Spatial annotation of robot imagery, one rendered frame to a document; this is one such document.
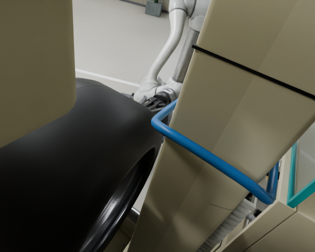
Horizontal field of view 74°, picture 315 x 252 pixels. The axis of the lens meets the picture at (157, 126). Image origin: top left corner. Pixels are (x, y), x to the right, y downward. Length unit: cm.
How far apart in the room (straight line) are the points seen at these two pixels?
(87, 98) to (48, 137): 12
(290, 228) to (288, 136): 56
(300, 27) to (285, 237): 68
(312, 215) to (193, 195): 47
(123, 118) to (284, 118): 30
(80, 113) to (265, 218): 61
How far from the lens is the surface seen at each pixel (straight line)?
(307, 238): 79
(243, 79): 22
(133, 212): 90
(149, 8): 786
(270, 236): 82
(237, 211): 43
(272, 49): 21
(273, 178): 33
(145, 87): 113
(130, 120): 44
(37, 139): 41
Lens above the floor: 172
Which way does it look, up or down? 39 degrees down
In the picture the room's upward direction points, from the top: 16 degrees clockwise
